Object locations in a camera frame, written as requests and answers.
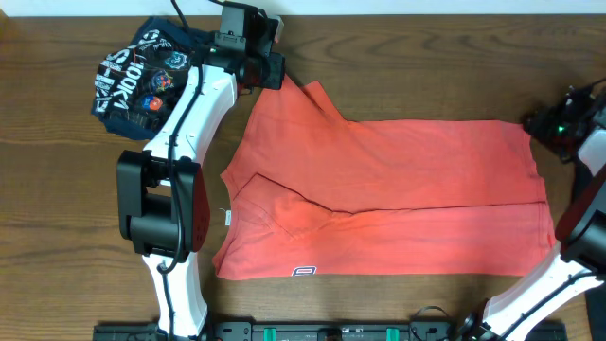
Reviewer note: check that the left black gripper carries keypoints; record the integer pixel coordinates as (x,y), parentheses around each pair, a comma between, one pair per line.
(276,64)

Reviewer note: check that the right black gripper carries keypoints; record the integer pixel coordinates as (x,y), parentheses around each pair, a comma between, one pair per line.
(543,116)

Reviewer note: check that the coral red t-shirt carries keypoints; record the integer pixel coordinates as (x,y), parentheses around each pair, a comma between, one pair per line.
(313,193)

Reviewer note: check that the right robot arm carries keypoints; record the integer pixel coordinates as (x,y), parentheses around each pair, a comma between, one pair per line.
(575,265)

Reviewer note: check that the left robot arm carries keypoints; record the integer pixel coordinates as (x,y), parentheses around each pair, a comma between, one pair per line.
(162,204)

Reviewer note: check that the black garment at right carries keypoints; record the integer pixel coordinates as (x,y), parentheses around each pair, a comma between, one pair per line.
(588,190)

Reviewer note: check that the folded black printed t-shirt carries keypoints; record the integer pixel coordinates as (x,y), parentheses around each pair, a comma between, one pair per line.
(138,86)

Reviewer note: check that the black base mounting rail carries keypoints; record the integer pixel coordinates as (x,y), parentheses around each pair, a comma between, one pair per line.
(245,331)

